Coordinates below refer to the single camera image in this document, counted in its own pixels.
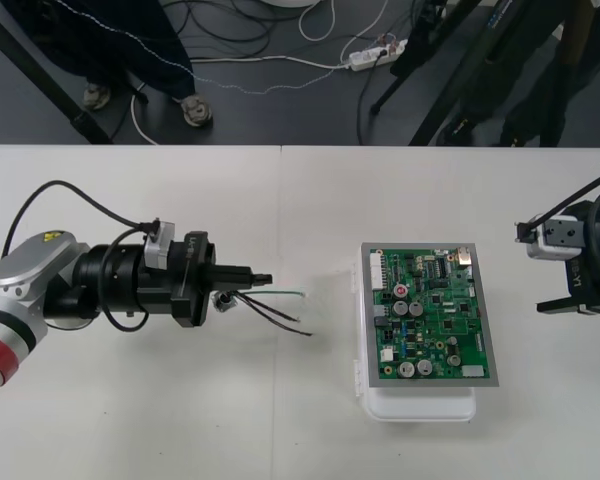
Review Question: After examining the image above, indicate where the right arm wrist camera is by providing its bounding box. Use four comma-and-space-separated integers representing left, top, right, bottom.
513, 213, 587, 262

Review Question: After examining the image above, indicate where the milky plastic box with lid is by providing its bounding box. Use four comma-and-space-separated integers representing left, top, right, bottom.
349, 259, 479, 425

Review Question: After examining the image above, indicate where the black floor cable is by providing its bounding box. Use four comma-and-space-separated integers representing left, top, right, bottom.
356, 49, 389, 147

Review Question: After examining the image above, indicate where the white power strip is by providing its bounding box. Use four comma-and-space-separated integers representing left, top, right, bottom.
348, 38, 410, 72

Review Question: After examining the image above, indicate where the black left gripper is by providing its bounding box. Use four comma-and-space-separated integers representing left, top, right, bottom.
137, 230, 273, 329

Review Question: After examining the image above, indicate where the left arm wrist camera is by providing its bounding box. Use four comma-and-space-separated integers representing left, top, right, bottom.
140, 217, 177, 274

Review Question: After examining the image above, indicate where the person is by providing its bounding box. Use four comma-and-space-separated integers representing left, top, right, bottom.
439, 0, 596, 149
44, 0, 214, 129

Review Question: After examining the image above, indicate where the black slanted leg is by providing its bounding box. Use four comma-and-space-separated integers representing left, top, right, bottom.
0, 0, 114, 146

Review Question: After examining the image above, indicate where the black tripod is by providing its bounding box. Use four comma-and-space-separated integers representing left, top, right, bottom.
369, 0, 511, 147

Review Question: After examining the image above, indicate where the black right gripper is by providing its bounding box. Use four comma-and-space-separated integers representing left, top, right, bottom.
535, 199, 600, 316

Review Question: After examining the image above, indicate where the thin white cord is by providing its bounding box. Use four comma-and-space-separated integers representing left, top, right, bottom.
297, 0, 411, 51

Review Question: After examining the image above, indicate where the red black green cable bundle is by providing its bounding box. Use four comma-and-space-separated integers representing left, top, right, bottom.
212, 287, 315, 338

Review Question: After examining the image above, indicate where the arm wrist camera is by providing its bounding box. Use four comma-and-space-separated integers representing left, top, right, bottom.
140, 217, 177, 274
513, 213, 587, 262

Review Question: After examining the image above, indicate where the white floor cable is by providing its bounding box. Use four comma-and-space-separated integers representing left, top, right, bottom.
129, 82, 159, 146
189, 53, 354, 69

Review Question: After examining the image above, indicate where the green circuit board grey frame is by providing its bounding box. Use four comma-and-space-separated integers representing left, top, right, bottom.
360, 242, 501, 390

